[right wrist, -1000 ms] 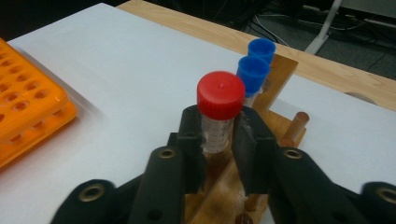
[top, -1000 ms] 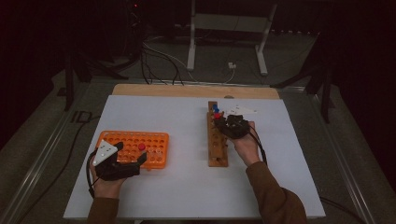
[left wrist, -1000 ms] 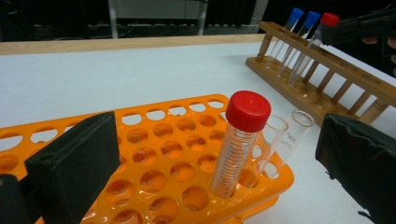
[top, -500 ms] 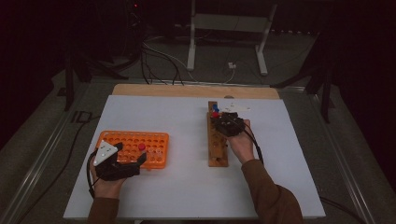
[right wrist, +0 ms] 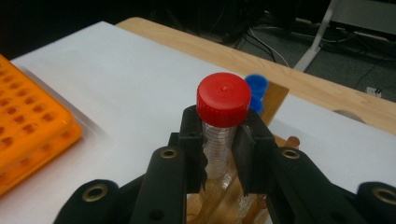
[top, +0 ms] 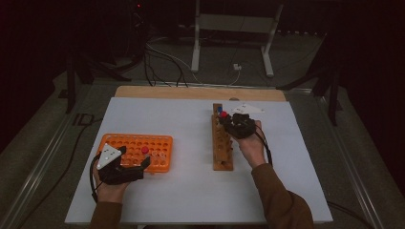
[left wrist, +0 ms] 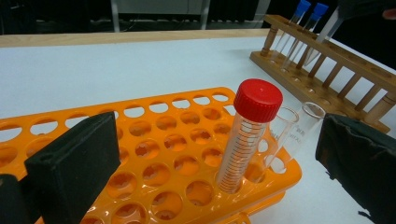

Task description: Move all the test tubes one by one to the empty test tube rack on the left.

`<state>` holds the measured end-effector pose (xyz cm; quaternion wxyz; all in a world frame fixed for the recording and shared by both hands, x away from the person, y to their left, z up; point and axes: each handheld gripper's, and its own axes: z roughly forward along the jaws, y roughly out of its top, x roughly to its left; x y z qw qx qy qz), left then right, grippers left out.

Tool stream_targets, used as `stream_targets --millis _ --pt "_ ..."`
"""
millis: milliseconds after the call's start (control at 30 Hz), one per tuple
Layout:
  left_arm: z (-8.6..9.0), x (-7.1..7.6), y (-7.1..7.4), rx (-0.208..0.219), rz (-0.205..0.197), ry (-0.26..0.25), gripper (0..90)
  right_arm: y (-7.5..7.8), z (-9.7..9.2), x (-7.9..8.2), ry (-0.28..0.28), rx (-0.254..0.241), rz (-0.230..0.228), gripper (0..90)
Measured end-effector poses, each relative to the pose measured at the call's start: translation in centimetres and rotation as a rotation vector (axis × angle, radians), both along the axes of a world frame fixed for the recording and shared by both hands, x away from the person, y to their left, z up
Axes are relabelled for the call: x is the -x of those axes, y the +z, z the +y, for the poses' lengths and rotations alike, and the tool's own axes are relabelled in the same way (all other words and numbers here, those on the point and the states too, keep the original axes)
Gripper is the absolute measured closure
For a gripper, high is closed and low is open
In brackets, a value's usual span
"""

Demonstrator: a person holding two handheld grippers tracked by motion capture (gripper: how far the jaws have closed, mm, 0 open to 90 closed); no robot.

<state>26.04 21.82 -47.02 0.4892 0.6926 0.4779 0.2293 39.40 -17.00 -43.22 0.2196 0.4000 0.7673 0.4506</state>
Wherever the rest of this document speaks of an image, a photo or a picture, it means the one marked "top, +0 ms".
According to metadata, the long black floor cable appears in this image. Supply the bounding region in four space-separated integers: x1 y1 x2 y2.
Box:
15 117 104 229

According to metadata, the orange plastic tube rack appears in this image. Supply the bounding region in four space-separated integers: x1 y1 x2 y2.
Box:
96 133 174 175

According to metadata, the black floor cable bundle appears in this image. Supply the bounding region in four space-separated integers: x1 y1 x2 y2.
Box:
142 44 189 88

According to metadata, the person's left hand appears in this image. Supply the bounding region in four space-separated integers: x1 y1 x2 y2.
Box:
92 166 129 204

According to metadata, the right hand-held gripper black cable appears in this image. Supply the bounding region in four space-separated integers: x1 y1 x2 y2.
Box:
253 131 274 167

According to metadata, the white table mat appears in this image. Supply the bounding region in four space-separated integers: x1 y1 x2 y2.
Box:
64 96 334 225

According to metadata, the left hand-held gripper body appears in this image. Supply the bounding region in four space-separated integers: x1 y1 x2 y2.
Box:
96 143 145 186

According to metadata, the wooden test tube rack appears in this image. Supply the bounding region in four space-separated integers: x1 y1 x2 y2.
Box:
211 102 235 172

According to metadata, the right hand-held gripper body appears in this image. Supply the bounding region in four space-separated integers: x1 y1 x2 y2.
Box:
226 103 266 140

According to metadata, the grey metal stand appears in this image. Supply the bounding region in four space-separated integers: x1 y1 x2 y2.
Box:
190 0 285 78

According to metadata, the person's right hand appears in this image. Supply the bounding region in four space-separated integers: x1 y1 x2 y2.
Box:
235 119 267 170

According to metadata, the black tripod stand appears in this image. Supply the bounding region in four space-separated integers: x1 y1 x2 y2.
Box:
276 31 344 127
65 52 132 115

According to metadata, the white floor cable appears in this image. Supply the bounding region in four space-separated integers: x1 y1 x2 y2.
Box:
149 42 242 86

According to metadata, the black power strip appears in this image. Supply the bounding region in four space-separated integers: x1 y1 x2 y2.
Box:
276 30 329 36

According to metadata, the hand-held gripper black cable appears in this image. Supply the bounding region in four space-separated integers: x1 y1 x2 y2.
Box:
253 131 274 167
89 155 101 204

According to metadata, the left hand-held gripper black cable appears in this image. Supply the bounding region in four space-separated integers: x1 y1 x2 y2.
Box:
89 155 101 204

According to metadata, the black device with red light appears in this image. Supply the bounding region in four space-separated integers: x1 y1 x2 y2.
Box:
127 0 151 61

